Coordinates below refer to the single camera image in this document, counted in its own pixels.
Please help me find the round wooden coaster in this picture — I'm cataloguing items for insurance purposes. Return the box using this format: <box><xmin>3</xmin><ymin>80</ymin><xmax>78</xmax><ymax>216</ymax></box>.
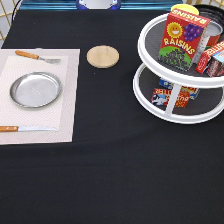
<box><xmin>86</xmin><ymin>45</ymin><xmax>119</xmax><ymax>68</ymax></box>

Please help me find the blue yellow small box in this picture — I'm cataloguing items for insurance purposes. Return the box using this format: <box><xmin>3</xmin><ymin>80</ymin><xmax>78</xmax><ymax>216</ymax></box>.
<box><xmin>159</xmin><ymin>79</ymin><xmax>200</xmax><ymax>100</ymax></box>

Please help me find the green yellow-lid cylinder can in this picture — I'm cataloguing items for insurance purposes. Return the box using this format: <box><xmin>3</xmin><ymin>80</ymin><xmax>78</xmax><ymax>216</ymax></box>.
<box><xmin>171</xmin><ymin>4</ymin><xmax>199</xmax><ymax>15</ymax></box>

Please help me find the white two-tier lazy Susan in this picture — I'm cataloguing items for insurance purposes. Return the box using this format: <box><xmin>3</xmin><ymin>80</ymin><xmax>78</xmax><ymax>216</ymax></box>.
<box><xmin>133</xmin><ymin>14</ymin><xmax>224</xmax><ymax>124</ymax></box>

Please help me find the beige woven placemat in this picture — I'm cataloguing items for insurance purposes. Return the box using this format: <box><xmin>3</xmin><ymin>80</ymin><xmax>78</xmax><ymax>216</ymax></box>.
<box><xmin>0</xmin><ymin>49</ymin><xmax>80</xmax><ymax>145</ymax></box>

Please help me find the red raisins box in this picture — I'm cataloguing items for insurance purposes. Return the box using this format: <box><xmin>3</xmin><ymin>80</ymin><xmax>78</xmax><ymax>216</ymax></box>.
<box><xmin>158</xmin><ymin>9</ymin><xmax>210</xmax><ymax>71</ymax></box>

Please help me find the wooden handled fork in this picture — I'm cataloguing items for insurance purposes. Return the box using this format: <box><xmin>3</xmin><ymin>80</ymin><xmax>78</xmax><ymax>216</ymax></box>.
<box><xmin>15</xmin><ymin>50</ymin><xmax>61</xmax><ymax>64</ymax></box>

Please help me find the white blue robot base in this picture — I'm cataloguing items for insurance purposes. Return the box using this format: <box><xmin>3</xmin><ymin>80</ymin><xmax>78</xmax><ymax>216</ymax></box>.
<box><xmin>76</xmin><ymin>0</ymin><xmax>121</xmax><ymax>10</ymax></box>

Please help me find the red blue flat box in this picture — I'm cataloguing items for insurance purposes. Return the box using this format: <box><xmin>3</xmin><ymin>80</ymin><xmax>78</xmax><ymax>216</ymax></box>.
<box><xmin>151</xmin><ymin>88</ymin><xmax>189</xmax><ymax>107</ymax></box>

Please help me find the black ribbed bowl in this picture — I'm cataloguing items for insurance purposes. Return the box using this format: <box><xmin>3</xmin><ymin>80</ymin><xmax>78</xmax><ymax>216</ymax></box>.
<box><xmin>196</xmin><ymin>5</ymin><xmax>224</xmax><ymax>26</ymax></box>

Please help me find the wooden handled knife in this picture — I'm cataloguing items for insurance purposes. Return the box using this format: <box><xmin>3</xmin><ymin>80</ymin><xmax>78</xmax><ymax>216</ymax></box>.
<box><xmin>0</xmin><ymin>126</ymin><xmax>57</xmax><ymax>132</ymax></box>

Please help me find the round silver metal plate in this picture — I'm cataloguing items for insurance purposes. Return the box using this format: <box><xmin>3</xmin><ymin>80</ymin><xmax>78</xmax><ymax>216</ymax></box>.
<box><xmin>10</xmin><ymin>72</ymin><xmax>62</xmax><ymax>108</ymax></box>

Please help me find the red white small box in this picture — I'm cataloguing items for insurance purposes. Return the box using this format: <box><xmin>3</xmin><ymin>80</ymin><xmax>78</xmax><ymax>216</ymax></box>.
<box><xmin>196</xmin><ymin>40</ymin><xmax>224</xmax><ymax>77</ymax></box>

